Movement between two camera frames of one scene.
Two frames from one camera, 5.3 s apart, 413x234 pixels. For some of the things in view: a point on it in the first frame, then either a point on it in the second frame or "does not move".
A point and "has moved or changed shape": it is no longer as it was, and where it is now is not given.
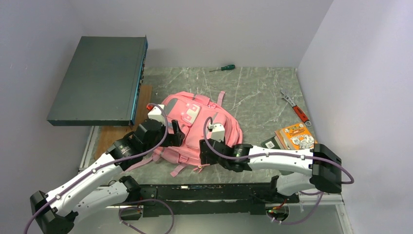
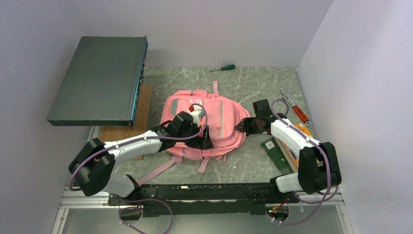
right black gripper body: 205,159 → 252,126
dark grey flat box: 103,84 does not move
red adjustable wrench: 298,110 does not move
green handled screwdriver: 225,68 does not move
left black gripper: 174,139 → 203,143
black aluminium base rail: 209,199 does not move
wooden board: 107,135 does not move
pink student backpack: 195,112 has moved or changed shape
